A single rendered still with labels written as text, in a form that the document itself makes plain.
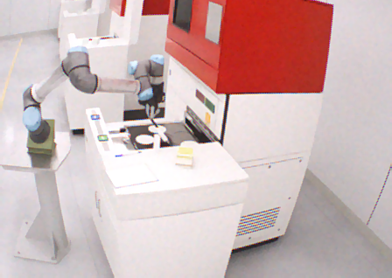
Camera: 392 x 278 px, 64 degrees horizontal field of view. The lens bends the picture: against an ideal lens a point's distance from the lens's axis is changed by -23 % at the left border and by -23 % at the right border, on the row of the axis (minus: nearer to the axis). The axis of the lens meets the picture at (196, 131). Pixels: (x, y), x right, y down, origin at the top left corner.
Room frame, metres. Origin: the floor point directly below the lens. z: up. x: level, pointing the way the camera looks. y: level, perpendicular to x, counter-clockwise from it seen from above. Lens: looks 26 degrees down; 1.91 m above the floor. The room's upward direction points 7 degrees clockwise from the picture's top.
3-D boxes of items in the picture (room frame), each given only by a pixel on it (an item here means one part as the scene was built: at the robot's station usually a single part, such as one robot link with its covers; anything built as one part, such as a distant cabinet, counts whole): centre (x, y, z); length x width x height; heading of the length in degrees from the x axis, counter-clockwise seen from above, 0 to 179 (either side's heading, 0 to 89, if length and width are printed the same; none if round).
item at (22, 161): (1.75, 0.93, 0.75); 0.45 x 0.44 x 0.13; 100
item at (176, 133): (1.94, 0.17, 0.90); 0.34 x 0.34 x 0.01; 25
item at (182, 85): (2.21, 0.05, 1.02); 0.82 x 0.03 x 0.40; 25
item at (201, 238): (1.82, 0.23, 0.41); 0.97 x 0.64 x 0.82; 25
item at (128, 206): (1.55, 0.09, 0.89); 0.62 x 0.35 x 0.14; 115
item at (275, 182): (2.35, -0.26, 0.41); 0.82 x 0.71 x 0.82; 25
